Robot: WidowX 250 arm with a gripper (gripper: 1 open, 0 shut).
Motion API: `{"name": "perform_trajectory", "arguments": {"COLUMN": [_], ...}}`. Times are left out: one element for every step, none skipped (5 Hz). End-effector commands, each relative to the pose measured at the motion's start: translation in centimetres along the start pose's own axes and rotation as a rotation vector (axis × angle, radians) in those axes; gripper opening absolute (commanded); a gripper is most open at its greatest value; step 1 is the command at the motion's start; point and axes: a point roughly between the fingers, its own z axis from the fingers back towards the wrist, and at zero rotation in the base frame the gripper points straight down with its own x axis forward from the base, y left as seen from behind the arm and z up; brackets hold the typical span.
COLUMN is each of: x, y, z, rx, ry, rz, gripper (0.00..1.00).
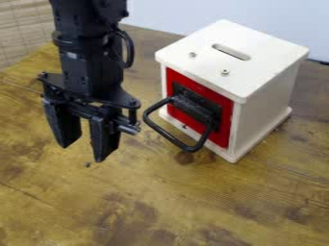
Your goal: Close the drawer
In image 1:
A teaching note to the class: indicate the white wooden box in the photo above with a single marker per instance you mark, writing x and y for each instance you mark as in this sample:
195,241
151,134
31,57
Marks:
263,64

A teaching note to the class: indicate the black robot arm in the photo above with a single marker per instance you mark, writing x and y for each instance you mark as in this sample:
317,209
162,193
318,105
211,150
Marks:
85,26

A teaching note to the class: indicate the silver bolt on box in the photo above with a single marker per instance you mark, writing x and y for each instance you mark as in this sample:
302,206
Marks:
191,55
224,72

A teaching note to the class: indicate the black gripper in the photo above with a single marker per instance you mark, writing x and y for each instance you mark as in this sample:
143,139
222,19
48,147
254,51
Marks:
85,91

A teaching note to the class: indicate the red drawer front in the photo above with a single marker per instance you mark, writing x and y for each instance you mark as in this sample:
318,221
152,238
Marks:
219,137

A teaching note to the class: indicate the black metal drawer handle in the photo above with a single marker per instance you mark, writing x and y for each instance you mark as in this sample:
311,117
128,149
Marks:
175,126

